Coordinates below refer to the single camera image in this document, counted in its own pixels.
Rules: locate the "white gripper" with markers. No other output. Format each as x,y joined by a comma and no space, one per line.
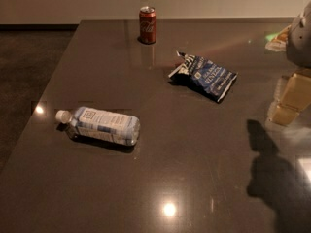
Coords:
299,42

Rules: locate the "red coke can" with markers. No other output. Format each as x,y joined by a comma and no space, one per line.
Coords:
147,24

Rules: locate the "blue chip bag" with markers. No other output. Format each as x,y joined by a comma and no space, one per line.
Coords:
204,75

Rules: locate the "clear plastic water bottle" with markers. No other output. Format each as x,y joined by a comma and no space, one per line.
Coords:
102,125

